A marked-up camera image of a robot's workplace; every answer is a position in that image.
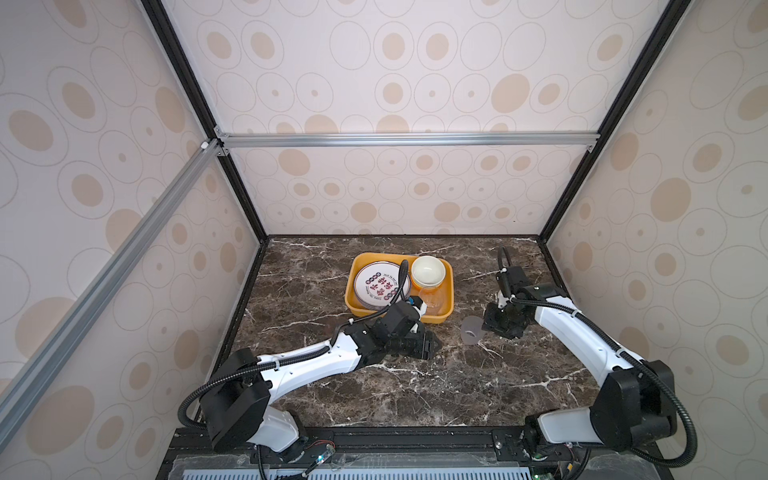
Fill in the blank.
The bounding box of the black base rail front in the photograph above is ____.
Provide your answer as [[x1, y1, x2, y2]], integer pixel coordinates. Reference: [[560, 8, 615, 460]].
[[156, 427, 672, 479]]

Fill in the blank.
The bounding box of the yellow plastic bin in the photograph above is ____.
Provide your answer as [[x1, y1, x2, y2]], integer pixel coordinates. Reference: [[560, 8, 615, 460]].
[[344, 252, 454, 324]]

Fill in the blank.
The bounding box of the horizontal aluminium rail back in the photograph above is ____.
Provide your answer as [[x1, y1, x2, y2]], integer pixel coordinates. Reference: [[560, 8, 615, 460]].
[[221, 131, 600, 149]]

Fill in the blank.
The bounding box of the black frame post left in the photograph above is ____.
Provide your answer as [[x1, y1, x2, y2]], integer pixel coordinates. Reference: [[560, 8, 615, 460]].
[[140, 0, 269, 243]]

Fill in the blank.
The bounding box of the cream white bowl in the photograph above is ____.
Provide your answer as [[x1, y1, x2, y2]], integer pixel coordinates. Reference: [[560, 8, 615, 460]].
[[411, 255, 447, 289]]

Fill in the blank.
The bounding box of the black frame post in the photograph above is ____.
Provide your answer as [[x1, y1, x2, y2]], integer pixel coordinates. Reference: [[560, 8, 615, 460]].
[[538, 0, 693, 245], [140, 0, 269, 243]]

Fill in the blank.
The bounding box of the black frame post right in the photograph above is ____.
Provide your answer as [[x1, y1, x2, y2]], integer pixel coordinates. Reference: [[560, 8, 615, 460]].
[[538, 0, 693, 245]]

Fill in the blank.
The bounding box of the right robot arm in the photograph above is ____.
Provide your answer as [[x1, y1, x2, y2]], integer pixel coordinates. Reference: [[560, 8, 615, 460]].
[[483, 265, 699, 468]]

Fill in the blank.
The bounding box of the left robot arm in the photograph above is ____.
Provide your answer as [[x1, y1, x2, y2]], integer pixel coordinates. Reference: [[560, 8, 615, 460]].
[[177, 296, 441, 453]]

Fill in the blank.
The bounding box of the diagonal aluminium rail left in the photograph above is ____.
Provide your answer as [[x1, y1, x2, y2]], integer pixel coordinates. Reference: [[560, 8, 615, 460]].
[[1, 139, 222, 449]]

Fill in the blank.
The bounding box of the white plate red rim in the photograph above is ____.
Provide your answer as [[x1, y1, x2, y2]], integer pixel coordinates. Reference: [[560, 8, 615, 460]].
[[352, 261, 400, 311]]

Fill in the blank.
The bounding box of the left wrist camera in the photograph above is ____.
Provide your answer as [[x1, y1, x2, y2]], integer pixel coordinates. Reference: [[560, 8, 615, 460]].
[[408, 296, 428, 317]]

